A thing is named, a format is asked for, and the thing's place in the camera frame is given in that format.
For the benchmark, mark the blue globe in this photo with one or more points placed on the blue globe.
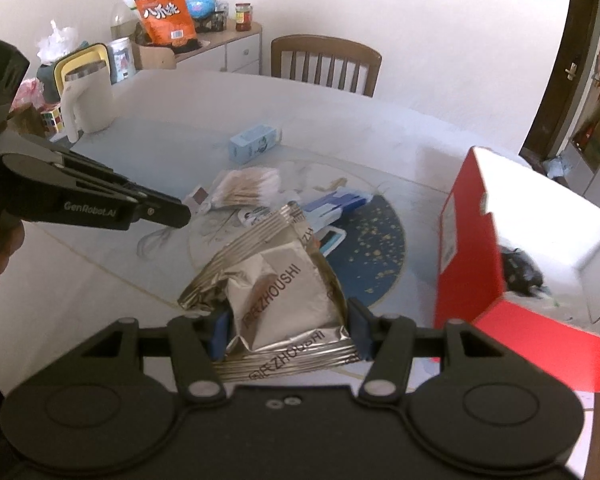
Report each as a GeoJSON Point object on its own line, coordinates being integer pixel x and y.
{"type": "Point", "coordinates": [200, 9]}

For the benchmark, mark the red cardboard box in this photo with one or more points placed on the red cardboard box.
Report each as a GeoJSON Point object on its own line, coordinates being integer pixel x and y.
{"type": "Point", "coordinates": [496, 202]}

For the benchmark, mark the yellow framed container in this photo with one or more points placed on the yellow framed container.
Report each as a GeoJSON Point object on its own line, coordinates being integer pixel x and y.
{"type": "Point", "coordinates": [78, 58]}

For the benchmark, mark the small maroon white packet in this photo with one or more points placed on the small maroon white packet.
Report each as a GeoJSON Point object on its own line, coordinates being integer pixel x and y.
{"type": "Point", "coordinates": [198, 201]}

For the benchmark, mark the blue white packet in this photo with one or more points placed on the blue white packet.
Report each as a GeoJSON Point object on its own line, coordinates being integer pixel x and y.
{"type": "Point", "coordinates": [329, 208]}

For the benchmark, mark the cardboard box on sideboard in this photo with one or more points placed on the cardboard box on sideboard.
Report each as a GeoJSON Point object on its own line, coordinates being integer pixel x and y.
{"type": "Point", "coordinates": [153, 58]}

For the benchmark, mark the dark wooden door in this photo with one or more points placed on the dark wooden door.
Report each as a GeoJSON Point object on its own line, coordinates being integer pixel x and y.
{"type": "Point", "coordinates": [565, 87]}

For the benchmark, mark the orange snack bag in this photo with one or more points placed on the orange snack bag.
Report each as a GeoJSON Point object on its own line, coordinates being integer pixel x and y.
{"type": "Point", "coordinates": [168, 23]}

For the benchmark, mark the white plastic bag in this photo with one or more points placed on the white plastic bag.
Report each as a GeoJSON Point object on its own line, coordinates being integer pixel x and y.
{"type": "Point", "coordinates": [61, 42]}

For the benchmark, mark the teal phone-like item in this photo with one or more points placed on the teal phone-like item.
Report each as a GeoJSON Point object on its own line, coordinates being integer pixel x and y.
{"type": "Point", "coordinates": [329, 238]}

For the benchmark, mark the cotton swab bag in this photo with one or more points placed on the cotton swab bag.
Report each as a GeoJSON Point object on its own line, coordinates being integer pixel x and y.
{"type": "Point", "coordinates": [251, 186]}

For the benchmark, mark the silver foil snack bag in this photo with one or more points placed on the silver foil snack bag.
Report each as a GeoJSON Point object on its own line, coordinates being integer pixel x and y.
{"type": "Point", "coordinates": [288, 310]}

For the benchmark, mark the wooden chair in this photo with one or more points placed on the wooden chair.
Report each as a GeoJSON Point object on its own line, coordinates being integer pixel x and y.
{"type": "Point", "coordinates": [329, 62]}

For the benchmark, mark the red lidded jar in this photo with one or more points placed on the red lidded jar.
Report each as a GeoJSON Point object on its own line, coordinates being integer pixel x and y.
{"type": "Point", "coordinates": [243, 16]}

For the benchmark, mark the dark contents clear plastic bag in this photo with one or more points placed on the dark contents clear plastic bag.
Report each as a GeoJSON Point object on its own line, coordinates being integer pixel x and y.
{"type": "Point", "coordinates": [520, 272]}

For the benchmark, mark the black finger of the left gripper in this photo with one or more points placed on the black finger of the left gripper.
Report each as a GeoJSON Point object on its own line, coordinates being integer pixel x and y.
{"type": "Point", "coordinates": [159, 208]}

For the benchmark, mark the white sideboard cabinet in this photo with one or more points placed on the white sideboard cabinet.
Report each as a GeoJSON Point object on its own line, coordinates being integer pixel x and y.
{"type": "Point", "coordinates": [228, 51]}

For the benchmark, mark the rubiks cube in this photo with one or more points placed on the rubiks cube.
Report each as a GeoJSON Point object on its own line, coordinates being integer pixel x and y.
{"type": "Point", "coordinates": [52, 118]}

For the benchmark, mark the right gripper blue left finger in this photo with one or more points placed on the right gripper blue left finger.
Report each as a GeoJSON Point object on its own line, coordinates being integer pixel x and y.
{"type": "Point", "coordinates": [220, 334]}

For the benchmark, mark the white electric kettle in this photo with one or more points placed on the white electric kettle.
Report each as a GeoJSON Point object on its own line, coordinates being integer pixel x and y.
{"type": "Point", "coordinates": [87, 101]}

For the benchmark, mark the light blue carton box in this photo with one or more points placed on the light blue carton box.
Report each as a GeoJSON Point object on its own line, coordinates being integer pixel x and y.
{"type": "Point", "coordinates": [250, 144]}

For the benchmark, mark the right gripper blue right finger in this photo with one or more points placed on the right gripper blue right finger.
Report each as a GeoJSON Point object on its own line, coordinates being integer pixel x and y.
{"type": "Point", "coordinates": [361, 324]}

